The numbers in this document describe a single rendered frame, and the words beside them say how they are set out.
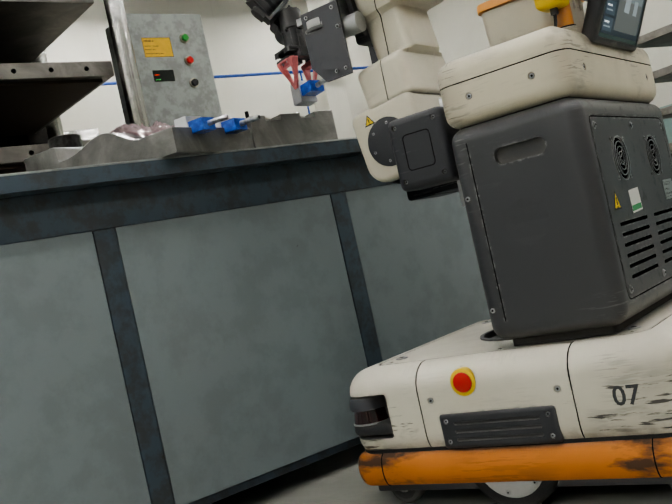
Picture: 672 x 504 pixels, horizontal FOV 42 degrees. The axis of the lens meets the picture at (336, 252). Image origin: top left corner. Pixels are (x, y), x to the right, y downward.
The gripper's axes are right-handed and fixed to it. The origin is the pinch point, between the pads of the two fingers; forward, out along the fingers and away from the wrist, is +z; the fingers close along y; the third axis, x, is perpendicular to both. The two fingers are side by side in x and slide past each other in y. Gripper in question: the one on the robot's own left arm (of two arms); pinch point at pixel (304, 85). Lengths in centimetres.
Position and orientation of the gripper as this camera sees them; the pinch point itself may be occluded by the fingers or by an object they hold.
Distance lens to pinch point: 220.4
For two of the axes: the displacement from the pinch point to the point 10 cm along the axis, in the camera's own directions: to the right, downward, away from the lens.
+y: -7.8, 1.1, -6.1
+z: 2.1, 9.7, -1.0
